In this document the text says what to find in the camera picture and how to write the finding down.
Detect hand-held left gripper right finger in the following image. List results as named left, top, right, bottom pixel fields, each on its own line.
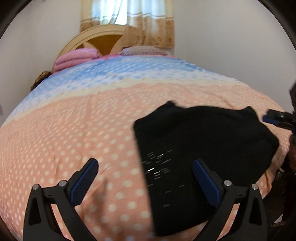
left=192, top=159, right=270, bottom=241

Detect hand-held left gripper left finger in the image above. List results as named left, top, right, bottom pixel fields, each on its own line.
left=23, top=158, right=99, bottom=241

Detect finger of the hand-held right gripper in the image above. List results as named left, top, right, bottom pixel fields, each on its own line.
left=263, top=115, right=289, bottom=129
left=267, top=109, right=288, bottom=117

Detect black pants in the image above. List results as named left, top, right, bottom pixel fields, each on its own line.
left=133, top=101, right=280, bottom=237

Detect polka dot bed sheet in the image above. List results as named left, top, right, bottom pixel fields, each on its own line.
left=0, top=54, right=292, bottom=241

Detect brown woven object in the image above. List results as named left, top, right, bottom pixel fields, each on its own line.
left=30, top=71, right=53, bottom=91

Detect folded pink blanket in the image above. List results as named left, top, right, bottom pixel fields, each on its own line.
left=54, top=48, right=100, bottom=71

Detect pale pink pillow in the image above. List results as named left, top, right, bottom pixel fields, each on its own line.
left=120, top=46, right=171, bottom=56

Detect cream wooden headboard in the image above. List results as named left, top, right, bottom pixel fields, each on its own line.
left=52, top=25, right=130, bottom=72

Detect wide beige floral curtain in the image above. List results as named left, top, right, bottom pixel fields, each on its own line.
left=80, top=0, right=175, bottom=49

